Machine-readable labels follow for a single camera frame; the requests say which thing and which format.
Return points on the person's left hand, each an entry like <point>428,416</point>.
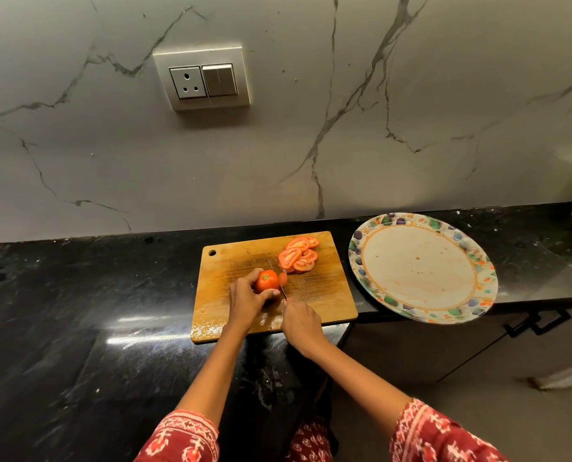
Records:
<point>243,305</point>

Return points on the person's right hand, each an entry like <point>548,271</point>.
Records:
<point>301,327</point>

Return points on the red tomato slice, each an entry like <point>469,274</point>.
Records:
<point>283,279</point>

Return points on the pile of tomato slices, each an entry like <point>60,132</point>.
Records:
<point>290,258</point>

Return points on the floral rimmed plate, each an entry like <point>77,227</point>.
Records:
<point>420,266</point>

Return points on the person's right forearm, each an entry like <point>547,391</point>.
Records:
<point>363,389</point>

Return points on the person's left forearm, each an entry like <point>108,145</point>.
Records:
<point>211,377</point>

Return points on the wooden cutting board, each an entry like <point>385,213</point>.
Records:
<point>329,293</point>

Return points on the red patterned tunic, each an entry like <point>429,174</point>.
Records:
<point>310,442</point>

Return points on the brown lower cabinet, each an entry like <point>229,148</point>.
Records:
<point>435,351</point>

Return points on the red patterned left sleeve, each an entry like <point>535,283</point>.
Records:
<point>180,440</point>

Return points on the red patterned sleeve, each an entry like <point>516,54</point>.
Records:
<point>444,437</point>
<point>180,440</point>

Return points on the red patterned right sleeve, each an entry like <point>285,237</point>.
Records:
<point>444,437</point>

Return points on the wall socket and switch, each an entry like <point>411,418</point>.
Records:
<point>202,79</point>

